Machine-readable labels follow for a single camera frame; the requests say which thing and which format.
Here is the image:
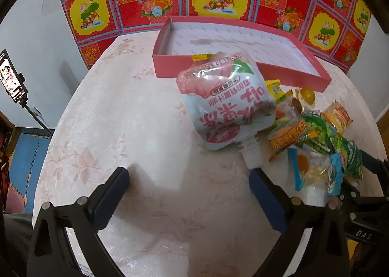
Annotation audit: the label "blue-edged clear candy packet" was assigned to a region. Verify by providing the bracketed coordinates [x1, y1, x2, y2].
[287, 147, 344, 195]

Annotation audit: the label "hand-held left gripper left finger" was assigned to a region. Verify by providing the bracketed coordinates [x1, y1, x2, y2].
[27, 167, 131, 277]

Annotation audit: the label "orange snack packet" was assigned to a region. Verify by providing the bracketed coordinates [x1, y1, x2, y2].
[322, 100, 353, 136]

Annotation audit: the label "person's grey pants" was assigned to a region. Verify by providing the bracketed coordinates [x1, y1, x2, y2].
[0, 213, 35, 277]

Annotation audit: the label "pink cardboard box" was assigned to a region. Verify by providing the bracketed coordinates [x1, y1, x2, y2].
[152, 16, 331, 93]

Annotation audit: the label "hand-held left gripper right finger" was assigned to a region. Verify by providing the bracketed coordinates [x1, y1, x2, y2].
[248, 168, 350, 277]

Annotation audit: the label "smartphone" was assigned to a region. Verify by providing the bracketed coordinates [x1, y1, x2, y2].
[0, 49, 28, 104]

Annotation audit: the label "wooden door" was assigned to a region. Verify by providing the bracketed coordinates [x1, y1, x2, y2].
[376, 116, 389, 156]

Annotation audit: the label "orange label gummy packet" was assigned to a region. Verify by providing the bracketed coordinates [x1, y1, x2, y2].
[267, 104, 319, 162]

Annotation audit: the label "white pink jelly pouch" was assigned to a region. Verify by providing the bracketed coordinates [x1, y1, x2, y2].
[177, 51, 277, 170]

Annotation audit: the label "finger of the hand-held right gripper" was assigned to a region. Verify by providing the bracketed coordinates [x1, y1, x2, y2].
[360, 149, 389, 180]
[340, 178, 389, 212]

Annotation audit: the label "blue foam mat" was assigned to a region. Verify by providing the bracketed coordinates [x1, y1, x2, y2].
[12, 133, 51, 205]

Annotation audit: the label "green pea packet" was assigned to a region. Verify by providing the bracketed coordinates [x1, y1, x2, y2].
[301, 111, 336, 154]
[331, 135, 365, 180]

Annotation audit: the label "black tripod stand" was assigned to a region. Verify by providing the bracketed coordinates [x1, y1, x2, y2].
[17, 73, 53, 138]

